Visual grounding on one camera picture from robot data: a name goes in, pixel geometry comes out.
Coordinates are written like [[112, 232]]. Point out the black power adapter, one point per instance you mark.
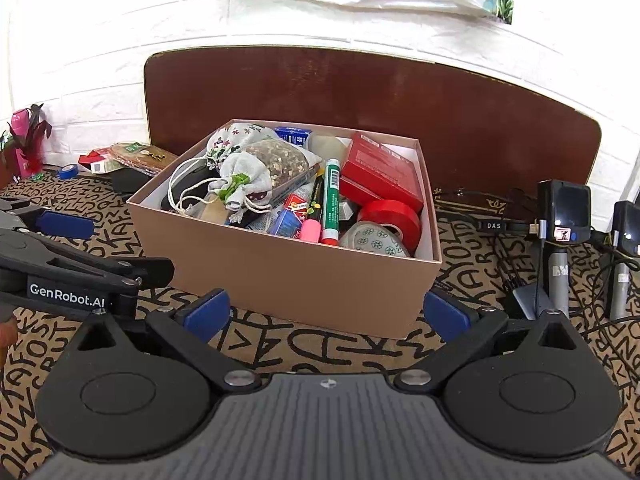
[[525, 300]]

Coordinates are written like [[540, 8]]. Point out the black marker with pink cap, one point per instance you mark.
[[310, 231]]

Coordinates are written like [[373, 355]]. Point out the blue tape roll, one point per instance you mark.
[[67, 172]]

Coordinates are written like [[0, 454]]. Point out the small red packet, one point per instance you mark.
[[296, 204]]

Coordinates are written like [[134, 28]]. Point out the brown wooden board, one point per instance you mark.
[[350, 90]]

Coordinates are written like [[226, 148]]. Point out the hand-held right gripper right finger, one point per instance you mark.
[[447, 315]]

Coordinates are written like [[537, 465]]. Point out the brown cardboard box lid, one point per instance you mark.
[[5, 170]]

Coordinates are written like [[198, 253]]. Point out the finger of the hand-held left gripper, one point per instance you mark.
[[150, 271], [65, 225]]

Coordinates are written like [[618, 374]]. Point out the person's left hand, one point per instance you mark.
[[7, 340]]

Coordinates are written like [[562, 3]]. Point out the black case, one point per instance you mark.
[[200, 185]]

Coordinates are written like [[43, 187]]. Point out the letter print tablecloth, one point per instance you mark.
[[300, 355]]

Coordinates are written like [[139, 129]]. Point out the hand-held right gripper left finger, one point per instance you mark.
[[207, 312]]

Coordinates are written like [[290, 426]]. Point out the green patterned tape roll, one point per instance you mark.
[[360, 240]]

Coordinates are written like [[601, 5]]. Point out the beige cardboard box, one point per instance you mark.
[[300, 290]]

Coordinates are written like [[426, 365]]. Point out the pink bottle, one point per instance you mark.
[[20, 130]]

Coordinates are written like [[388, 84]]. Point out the clear brown snack packet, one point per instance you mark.
[[140, 160]]

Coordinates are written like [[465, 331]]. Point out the red black feather toy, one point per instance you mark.
[[36, 125]]

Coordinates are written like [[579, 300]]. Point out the mesh bag of dried bits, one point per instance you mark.
[[285, 160]]

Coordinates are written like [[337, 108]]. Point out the small blue packet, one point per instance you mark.
[[284, 222]]

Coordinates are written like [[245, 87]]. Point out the red tape roll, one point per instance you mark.
[[390, 206]]

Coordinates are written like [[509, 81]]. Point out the black box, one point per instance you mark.
[[127, 182]]

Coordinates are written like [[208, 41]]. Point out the white marker with red cap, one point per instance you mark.
[[331, 195]]

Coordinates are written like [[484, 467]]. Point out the red flat box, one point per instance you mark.
[[380, 165]]

